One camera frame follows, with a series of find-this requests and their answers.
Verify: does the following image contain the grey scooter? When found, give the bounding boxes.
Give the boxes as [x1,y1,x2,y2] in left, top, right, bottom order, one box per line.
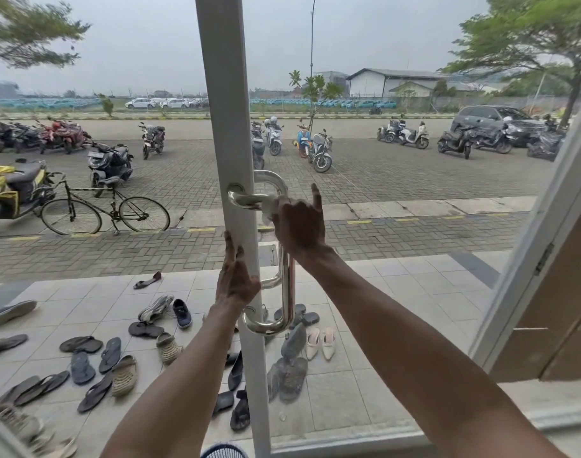
[309,129,334,174]

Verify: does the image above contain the person's left hand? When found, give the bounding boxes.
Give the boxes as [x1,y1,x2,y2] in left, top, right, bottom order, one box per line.
[216,230,262,306]

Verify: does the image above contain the blue round fan guard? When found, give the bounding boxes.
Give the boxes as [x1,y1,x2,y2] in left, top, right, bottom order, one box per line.
[200,442,249,458]

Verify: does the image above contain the person's right hand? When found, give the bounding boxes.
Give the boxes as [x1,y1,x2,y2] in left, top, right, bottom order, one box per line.
[271,183,327,263]

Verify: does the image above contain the person's left forearm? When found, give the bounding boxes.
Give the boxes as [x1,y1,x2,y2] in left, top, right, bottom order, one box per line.
[100,299,254,458]

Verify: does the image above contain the person's right forearm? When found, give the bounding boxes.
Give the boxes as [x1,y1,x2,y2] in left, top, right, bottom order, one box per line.
[294,245,569,458]

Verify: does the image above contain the white warehouse building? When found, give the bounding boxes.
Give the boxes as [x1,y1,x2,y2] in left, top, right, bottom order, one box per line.
[345,68,448,99]

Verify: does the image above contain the scattered sandals and shoes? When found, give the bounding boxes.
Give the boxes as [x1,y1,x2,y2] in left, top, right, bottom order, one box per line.
[0,271,337,458]

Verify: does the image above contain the black motorcycle with helmet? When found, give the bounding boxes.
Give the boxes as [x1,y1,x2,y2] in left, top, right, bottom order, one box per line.
[137,121,167,161]

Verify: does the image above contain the small young tree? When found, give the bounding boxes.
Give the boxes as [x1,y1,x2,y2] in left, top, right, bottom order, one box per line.
[289,69,345,139]

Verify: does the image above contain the white parked cars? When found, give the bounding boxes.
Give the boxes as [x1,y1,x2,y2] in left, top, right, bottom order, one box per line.
[124,97,192,110]

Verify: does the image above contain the black scooter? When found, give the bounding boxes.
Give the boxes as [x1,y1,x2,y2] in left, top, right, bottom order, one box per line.
[436,127,473,161]
[86,142,135,192]

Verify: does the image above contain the large leafy tree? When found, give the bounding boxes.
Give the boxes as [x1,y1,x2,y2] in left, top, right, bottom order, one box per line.
[440,0,581,130]
[0,0,92,70]

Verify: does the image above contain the plastic covered black motorcycle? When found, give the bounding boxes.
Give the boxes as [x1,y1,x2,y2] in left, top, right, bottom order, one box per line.
[468,123,514,155]
[526,120,568,162]

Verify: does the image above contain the steel door handle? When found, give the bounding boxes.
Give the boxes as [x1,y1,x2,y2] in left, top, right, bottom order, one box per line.
[227,170,296,336]

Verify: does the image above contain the white open door frame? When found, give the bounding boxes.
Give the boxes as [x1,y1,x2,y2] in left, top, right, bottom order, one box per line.
[467,78,581,373]

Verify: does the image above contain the tall street light pole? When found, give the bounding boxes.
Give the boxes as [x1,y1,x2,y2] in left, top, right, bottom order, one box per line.
[309,0,318,78]

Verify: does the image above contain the white framed glass door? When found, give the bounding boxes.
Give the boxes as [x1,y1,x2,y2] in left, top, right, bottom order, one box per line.
[194,0,273,458]

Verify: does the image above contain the dark blue scooter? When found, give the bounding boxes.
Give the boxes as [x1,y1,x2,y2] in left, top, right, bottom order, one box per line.
[250,120,267,170]

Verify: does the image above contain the row of teal cars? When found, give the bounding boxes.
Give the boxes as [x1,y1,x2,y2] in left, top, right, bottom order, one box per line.
[0,96,399,111]

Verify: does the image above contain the black bicycle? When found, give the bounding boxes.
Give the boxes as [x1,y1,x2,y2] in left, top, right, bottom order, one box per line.
[40,172,171,236]

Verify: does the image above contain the blue orange scooter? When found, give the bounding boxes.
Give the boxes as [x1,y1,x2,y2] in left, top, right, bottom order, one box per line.
[292,119,314,160]

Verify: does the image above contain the silver scooter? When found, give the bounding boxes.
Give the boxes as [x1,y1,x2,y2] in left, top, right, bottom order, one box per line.
[376,117,407,143]

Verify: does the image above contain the row of red black motorcycles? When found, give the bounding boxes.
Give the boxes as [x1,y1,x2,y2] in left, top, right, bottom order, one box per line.
[0,116,94,156]

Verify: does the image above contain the white scooter with helmet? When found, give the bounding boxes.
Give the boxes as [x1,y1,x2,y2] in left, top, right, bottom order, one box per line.
[264,116,284,157]

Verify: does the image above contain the dark grey car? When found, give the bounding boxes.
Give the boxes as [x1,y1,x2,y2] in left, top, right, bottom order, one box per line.
[450,105,550,148]

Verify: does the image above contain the white cleaning cloth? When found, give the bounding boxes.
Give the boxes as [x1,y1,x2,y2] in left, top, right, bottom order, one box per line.
[261,197,280,226]

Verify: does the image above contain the yellow covered motorcycle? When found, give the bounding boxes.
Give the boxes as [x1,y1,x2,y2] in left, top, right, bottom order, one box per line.
[0,159,58,239]

